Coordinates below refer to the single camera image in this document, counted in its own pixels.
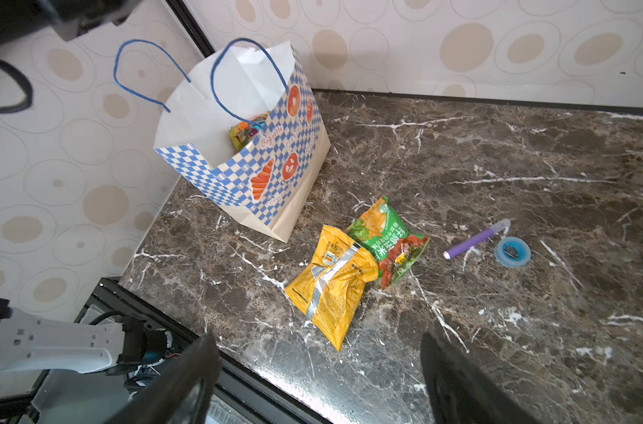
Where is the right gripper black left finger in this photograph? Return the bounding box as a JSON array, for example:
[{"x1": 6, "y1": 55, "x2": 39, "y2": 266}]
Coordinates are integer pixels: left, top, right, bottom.
[{"x1": 107, "y1": 332, "x2": 222, "y2": 423}]

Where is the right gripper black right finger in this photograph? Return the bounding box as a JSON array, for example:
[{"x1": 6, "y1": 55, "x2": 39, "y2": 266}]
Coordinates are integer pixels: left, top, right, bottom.
[{"x1": 420, "y1": 331, "x2": 538, "y2": 423}]

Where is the yellow snack bag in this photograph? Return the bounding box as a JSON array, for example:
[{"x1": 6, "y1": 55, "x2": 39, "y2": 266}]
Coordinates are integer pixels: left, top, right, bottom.
[{"x1": 285, "y1": 225, "x2": 379, "y2": 352}]

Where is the green corn snack bag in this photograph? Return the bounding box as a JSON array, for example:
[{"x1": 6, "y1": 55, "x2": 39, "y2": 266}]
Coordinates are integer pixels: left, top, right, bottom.
[{"x1": 346, "y1": 196, "x2": 429, "y2": 290}]

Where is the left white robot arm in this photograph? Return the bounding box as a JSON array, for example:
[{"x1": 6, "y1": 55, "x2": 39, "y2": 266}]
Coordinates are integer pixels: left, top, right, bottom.
[{"x1": 0, "y1": 1, "x2": 199, "y2": 381}]

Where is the colourful fruit candy bag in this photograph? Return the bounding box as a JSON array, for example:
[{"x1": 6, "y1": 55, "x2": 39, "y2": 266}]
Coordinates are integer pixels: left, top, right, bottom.
[{"x1": 229, "y1": 112, "x2": 269, "y2": 151}]

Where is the blue checkered paper bag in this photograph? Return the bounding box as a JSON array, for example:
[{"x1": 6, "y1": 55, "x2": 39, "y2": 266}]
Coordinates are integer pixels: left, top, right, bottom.
[{"x1": 154, "y1": 38, "x2": 330, "y2": 242}]

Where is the blue tape roll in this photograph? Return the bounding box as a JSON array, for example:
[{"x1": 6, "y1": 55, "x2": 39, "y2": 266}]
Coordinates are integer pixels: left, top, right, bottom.
[{"x1": 495, "y1": 237, "x2": 532, "y2": 269}]

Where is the purple marker pen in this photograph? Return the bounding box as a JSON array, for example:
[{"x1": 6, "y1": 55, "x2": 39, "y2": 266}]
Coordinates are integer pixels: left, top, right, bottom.
[{"x1": 443, "y1": 218, "x2": 512, "y2": 260}]

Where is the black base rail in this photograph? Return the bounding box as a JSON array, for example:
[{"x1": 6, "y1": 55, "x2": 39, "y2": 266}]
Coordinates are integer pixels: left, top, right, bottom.
[{"x1": 0, "y1": 298, "x2": 324, "y2": 423}]

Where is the black corner frame post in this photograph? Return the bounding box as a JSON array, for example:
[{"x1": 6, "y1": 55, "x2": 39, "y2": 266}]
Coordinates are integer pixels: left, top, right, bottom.
[{"x1": 165, "y1": 0, "x2": 215, "y2": 58}]

